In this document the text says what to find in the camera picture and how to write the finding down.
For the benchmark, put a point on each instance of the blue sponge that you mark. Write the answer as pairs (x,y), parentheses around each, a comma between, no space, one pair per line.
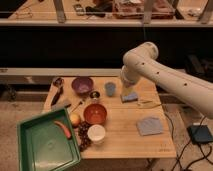
(129,98)

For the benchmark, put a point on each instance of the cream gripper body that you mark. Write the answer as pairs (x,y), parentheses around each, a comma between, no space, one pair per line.
(127,87)

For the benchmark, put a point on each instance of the bunch of dark grapes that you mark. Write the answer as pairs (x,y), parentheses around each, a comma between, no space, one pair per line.
(85,142)

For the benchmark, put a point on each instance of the purple bowl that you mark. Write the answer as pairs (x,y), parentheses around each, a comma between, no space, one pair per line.
(82,85)

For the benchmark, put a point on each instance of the green plastic tray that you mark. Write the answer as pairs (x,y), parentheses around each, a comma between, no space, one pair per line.
(43,146)

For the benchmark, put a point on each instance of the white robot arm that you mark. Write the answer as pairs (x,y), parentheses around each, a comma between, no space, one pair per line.
(141,61)

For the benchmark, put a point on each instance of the apple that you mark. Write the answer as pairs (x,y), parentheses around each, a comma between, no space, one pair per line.
(75,119)

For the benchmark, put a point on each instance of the grey folded cloth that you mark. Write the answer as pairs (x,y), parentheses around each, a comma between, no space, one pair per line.
(149,126)

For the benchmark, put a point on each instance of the small dark spoon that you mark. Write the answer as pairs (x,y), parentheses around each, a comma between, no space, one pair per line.
(79,104)

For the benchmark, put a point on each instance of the small metal cup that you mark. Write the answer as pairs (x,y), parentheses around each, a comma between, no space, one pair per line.
(95,96)

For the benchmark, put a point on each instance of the blue cup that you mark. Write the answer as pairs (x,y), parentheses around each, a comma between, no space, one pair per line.
(110,89)

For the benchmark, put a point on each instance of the black power box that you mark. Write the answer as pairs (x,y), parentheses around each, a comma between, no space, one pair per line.
(200,134)

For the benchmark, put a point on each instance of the grey metal block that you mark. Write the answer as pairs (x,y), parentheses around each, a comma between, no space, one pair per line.
(62,104)

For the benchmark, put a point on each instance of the orange bowl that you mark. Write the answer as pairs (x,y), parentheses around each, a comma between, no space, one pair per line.
(95,114)

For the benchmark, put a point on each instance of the white paper cup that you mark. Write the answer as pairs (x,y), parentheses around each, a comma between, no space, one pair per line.
(96,133)

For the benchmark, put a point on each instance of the wooden table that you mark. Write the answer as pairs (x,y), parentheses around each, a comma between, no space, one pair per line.
(122,137)

